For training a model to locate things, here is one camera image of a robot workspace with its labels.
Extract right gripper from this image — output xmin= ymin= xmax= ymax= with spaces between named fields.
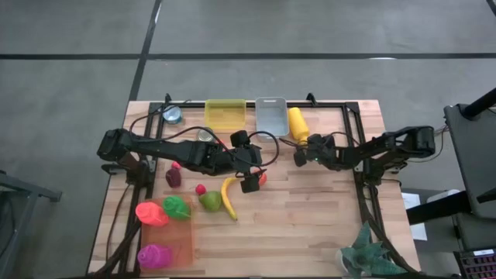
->
xmin=292 ymin=133 xmax=350 ymax=172

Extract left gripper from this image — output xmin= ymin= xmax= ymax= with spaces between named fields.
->
xmin=201 ymin=129 xmax=269 ymax=195

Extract yellow plastic squeeze bottle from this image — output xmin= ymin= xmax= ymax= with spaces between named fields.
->
xmin=287 ymin=106 xmax=312 ymax=144

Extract yellow toy banana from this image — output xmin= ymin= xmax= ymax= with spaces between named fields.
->
xmin=219 ymin=176 xmax=242 ymax=222

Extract green toy pear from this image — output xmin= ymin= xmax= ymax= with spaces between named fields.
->
xmin=198 ymin=190 xmax=223 ymax=214

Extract green plastic squeeze bottle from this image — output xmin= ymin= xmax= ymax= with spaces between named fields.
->
xmin=162 ymin=195 xmax=192 ymax=222

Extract orange plastic squeeze bottle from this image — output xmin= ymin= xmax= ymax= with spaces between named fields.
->
xmin=134 ymin=201 xmax=171 ymax=229

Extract pink plastic squeeze bottle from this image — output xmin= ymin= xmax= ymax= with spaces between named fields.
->
xmin=136 ymin=243 xmax=174 ymax=270

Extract silver tin can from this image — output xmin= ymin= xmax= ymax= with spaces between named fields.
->
xmin=196 ymin=127 xmax=214 ymax=143

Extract grey plastic bin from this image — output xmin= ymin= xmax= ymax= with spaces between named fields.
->
xmin=254 ymin=96 xmax=290 ymax=143

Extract translucent yellow plastic bin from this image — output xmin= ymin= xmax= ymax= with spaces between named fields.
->
xmin=203 ymin=98 xmax=248 ymax=130

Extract dark purple toy grapes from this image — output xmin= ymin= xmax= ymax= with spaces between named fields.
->
xmin=165 ymin=167 xmax=184 ymax=190

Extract silver can with blue label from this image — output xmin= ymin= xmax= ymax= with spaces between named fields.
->
xmin=162 ymin=105 xmax=184 ymax=126

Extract translucent orange plastic tray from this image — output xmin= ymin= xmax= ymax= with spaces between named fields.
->
xmin=139 ymin=194 xmax=196 ymax=274

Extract white paper sheet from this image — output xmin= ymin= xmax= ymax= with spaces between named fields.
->
xmin=400 ymin=191 xmax=429 ymax=242

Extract green artificial succulent plant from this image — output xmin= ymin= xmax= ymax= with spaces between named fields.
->
xmin=335 ymin=220 xmax=408 ymax=279

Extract dark grey cart panel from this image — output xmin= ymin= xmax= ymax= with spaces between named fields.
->
xmin=443 ymin=102 xmax=496 ymax=219

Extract black pole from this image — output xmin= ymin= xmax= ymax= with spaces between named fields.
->
xmin=460 ymin=88 xmax=496 ymax=120

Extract backlit keyboard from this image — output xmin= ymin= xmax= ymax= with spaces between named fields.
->
xmin=453 ymin=248 xmax=496 ymax=279

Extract grey metal stand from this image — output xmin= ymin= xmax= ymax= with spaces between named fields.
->
xmin=0 ymin=165 xmax=64 ymax=279

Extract black metal table frame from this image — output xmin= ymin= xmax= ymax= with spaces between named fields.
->
xmin=87 ymin=92 xmax=422 ymax=278

